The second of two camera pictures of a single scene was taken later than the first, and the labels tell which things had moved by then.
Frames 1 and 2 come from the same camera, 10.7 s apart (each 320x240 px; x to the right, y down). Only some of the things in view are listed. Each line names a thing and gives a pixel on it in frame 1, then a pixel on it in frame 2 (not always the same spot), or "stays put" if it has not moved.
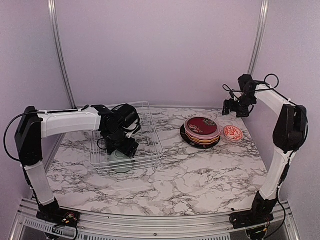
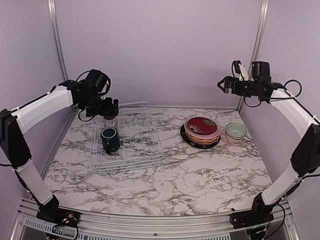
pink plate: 203,136 stays put
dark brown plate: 202,125 stays put
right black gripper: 227,107 → 235,87
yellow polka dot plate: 203,141 stays put
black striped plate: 185,138 stays put
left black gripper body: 118,141 → 99,107
